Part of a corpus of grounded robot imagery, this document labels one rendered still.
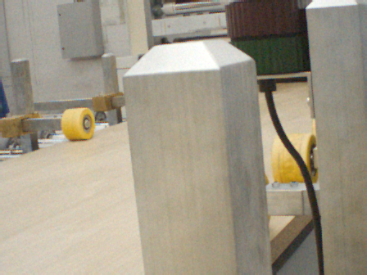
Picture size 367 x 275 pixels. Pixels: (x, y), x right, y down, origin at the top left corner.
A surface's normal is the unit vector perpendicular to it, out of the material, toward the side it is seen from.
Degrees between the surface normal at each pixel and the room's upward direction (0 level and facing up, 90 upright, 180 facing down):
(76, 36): 90
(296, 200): 90
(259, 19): 90
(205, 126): 90
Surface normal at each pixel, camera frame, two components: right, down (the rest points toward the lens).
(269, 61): -0.20, 0.16
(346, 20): -0.40, 0.18
